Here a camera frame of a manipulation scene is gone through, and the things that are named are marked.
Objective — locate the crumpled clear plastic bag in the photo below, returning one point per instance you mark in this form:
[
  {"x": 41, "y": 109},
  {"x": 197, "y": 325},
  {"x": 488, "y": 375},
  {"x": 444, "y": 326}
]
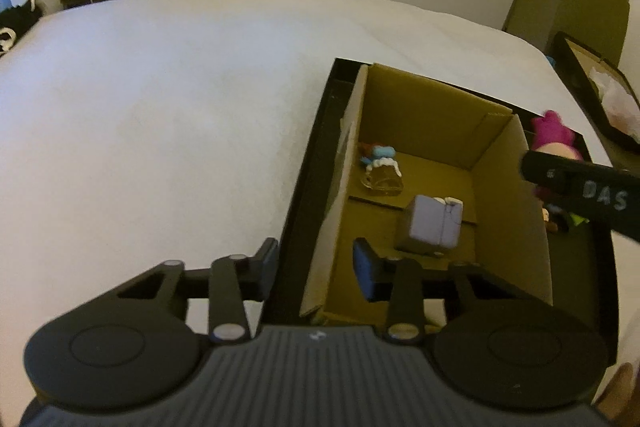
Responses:
[{"x": 617, "y": 99}]

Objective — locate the purple-grey cube toy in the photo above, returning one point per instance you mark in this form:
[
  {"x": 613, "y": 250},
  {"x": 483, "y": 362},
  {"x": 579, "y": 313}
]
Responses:
[{"x": 431, "y": 227}]

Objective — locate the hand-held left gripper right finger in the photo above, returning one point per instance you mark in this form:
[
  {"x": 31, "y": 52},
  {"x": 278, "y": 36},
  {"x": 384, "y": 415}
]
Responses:
[{"x": 366, "y": 271}]

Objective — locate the brown toy with white trim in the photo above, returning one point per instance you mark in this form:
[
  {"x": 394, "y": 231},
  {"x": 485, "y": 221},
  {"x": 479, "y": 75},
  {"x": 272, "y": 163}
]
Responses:
[{"x": 382, "y": 176}]

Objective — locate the black tray with cardboard liner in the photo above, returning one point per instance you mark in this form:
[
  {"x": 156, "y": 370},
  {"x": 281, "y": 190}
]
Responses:
[{"x": 585, "y": 77}]

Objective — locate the small brown figurine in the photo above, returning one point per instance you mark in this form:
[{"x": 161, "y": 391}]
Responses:
[{"x": 550, "y": 214}]

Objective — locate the green cube toy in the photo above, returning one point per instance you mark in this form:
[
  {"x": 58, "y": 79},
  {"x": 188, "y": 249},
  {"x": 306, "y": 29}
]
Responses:
[{"x": 577, "y": 220}]

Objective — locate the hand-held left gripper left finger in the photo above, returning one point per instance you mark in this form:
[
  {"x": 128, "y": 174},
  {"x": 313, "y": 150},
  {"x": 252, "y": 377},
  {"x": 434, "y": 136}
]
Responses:
[{"x": 268, "y": 259}]

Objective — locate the small red and blue toy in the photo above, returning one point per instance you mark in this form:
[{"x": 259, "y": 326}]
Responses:
[{"x": 378, "y": 152}]

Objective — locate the cardboard box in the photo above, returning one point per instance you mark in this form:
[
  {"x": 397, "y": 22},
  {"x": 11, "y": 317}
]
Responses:
[{"x": 430, "y": 132}]

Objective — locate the black shallow tray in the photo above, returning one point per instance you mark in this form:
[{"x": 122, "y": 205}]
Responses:
[{"x": 310, "y": 187}]

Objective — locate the pink bear toy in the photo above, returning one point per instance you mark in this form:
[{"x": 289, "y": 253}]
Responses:
[{"x": 552, "y": 138}]

